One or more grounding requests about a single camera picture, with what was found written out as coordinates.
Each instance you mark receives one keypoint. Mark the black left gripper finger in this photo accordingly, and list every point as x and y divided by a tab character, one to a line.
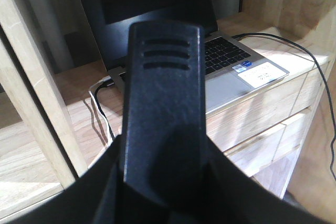
164	140

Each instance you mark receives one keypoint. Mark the white right laptop label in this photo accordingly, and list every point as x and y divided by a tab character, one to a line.
262	74

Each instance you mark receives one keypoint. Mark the grey laptop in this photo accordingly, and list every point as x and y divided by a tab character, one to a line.
225	57

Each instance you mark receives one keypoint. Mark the wooden shelf unit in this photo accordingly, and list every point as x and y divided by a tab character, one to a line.
93	194

